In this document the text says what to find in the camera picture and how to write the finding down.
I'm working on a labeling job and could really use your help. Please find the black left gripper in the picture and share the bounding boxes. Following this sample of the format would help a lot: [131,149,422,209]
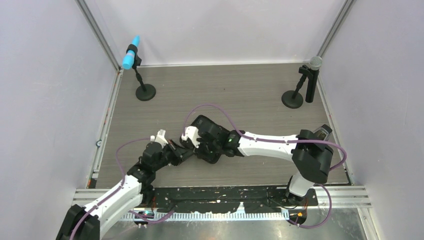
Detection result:
[152,139,195,172]

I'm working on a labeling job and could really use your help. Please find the black zip tool case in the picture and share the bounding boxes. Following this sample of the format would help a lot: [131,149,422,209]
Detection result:
[179,115,235,164]

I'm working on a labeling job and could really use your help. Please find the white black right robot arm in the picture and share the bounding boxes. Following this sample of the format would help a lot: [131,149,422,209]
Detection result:
[180,124,334,205]

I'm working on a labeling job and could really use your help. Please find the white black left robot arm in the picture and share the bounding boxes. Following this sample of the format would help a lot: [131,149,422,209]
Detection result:
[56,140,194,240]

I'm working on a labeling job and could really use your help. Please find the black left microphone stand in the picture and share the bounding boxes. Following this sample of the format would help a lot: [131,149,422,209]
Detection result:
[132,55,157,102]

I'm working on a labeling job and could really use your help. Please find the black microphone stand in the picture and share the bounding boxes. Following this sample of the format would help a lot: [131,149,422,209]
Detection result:
[281,64,312,109]
[132,55,157,102]

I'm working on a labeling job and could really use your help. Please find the black right microphone stand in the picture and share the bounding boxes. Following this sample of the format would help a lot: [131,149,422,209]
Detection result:
[281,64,312,109]

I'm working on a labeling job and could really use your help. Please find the clear black box device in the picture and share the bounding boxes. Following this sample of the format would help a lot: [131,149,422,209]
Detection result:
[313,124,333,140]

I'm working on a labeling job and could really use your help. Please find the blue microphone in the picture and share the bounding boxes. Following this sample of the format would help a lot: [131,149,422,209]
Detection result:
[122,35,142,70]

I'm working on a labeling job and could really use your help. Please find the black silver microphone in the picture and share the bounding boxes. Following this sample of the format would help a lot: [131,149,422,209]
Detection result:
[305,56,323,103]

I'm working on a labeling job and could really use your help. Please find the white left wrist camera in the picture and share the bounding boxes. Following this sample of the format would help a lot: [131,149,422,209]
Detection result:
[150,129,168,147]

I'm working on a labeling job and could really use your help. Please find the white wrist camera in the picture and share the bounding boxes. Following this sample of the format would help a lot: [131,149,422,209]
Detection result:
[150,129,168,147]
[181,126,201,149]

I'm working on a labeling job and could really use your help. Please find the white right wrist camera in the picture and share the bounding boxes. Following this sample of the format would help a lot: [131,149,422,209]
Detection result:
[181,126,201,149]

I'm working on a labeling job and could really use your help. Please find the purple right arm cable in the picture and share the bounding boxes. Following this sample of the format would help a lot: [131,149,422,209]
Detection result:
[181,103,348,230]

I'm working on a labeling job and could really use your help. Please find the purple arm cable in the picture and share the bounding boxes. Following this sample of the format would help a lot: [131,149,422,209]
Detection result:
[68,137,176,240]
[181,103,348,230]

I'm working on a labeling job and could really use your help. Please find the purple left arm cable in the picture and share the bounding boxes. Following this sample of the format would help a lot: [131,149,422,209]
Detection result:
[68,137,176,240]

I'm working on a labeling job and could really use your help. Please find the black mounting base plate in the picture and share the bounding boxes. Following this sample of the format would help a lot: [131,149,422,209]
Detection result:
[141,185,318,214]

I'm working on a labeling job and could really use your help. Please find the aluminium frame rail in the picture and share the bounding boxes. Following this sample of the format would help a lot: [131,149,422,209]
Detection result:
[69,185,373,222]

